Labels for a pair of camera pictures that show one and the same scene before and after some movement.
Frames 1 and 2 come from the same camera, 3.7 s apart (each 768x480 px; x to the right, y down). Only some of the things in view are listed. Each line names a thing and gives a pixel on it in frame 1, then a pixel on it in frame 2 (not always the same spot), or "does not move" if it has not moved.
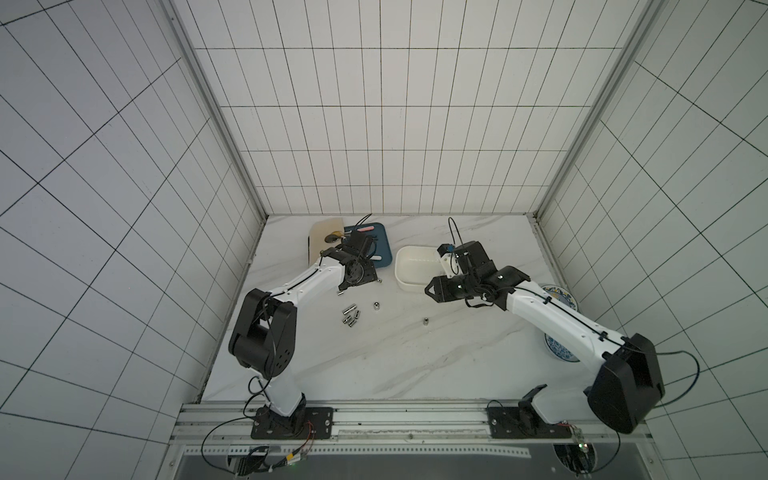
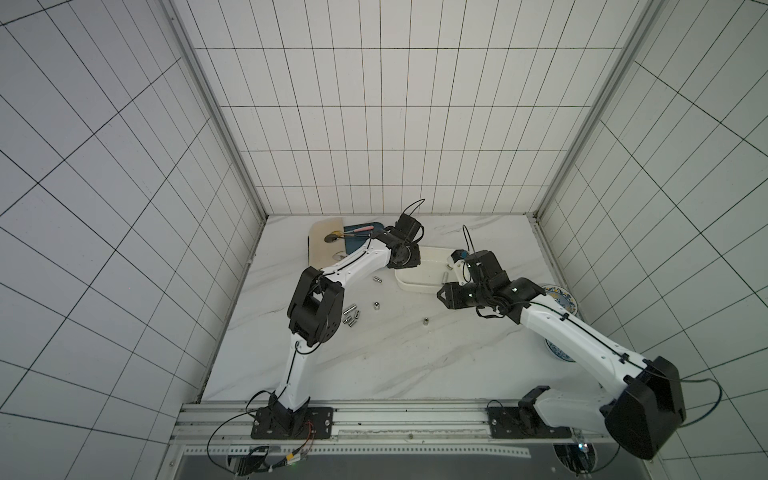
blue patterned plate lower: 559,351 does not move
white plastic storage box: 415,265 does not move
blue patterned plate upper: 560,294 does not move
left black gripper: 369,275 to 413,263
